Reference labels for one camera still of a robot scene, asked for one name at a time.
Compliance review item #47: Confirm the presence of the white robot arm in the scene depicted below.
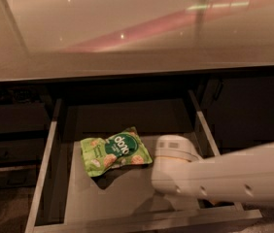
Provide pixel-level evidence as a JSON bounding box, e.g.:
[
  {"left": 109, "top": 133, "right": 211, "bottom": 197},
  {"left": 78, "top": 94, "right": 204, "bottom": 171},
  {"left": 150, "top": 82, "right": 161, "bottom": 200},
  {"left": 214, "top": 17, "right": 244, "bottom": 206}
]
[{"left": 151, "top": 135, "right": 274, "bottom": 207}]

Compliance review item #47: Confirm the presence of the dark grey cabinet door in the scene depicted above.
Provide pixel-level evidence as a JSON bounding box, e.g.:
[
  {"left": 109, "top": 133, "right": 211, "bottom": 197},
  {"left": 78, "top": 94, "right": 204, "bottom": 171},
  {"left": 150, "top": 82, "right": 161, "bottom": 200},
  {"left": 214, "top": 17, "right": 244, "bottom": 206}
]
[{"left": 197, "top": 77, "right": 274, "bottom": 153}]

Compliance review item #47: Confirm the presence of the green snack bag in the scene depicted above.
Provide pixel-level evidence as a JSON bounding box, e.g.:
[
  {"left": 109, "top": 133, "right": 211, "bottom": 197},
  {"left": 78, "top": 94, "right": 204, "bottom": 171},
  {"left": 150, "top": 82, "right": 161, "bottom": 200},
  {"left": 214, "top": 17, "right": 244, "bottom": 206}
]
[{"left": 81, "top": 127, "right": 153, "bottom": 178}]

